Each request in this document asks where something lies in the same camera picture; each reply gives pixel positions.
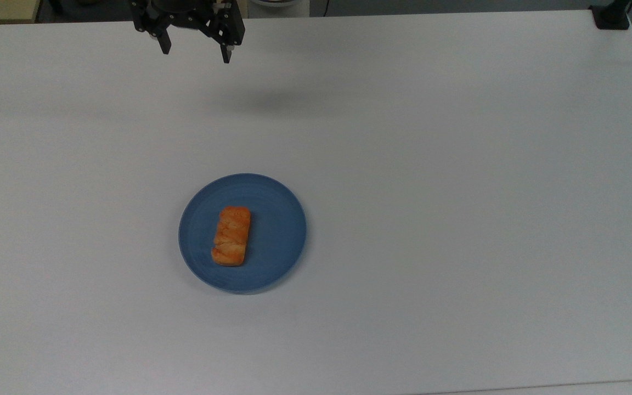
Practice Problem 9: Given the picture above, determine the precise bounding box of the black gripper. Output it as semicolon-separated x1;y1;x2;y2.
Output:
131;0;246;64

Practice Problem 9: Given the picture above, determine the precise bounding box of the orange toy bread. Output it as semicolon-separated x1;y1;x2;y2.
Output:
211;206;252;268

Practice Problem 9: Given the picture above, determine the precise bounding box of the tan wooden cabinet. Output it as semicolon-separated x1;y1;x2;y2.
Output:
0;0;41;24

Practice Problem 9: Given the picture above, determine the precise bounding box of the blue round plate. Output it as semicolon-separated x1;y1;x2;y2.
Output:
178;173;307;294

